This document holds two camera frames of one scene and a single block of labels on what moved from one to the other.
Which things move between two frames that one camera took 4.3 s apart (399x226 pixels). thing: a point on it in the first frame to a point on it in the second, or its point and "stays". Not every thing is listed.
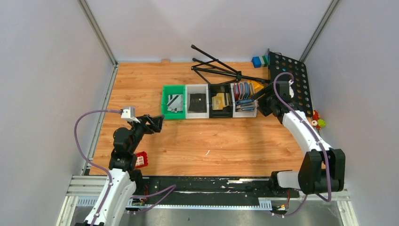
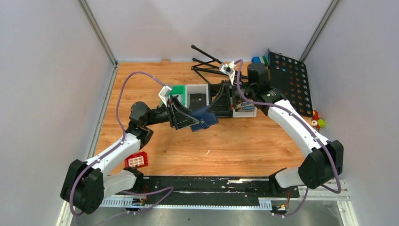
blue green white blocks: [260, 61] stays
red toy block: [142, 159] stays
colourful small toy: [318, 123] stays
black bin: [214, 89] stays
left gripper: [145, 123] to [173, 113]
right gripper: [266, 93] to [229, 98]
